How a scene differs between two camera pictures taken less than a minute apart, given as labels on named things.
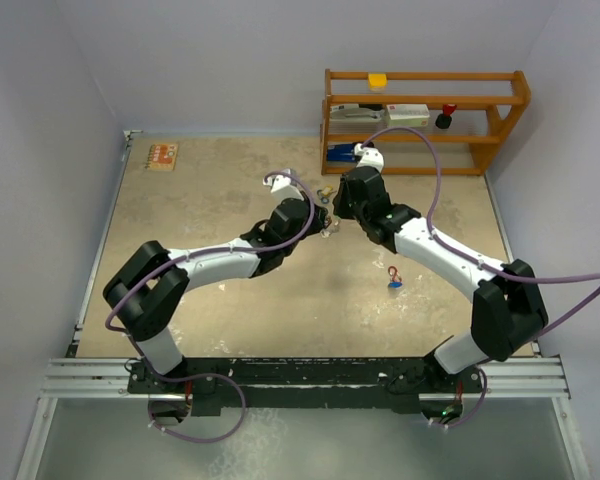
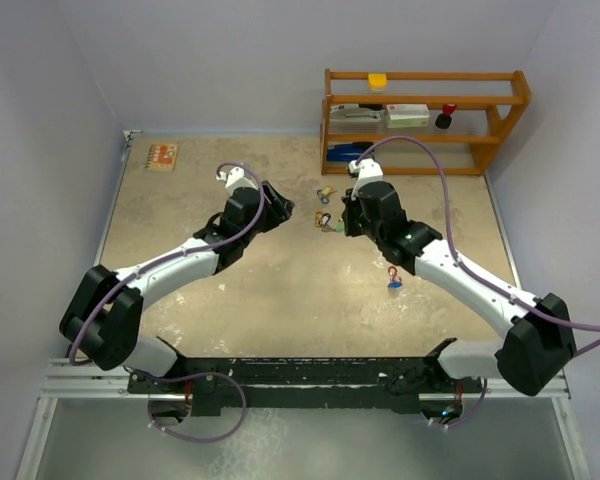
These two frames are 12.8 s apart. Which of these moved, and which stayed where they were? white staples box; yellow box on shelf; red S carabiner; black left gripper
Moved: black left gripper
Stayed: red S carabiner; yellow box on shelf; white staples box
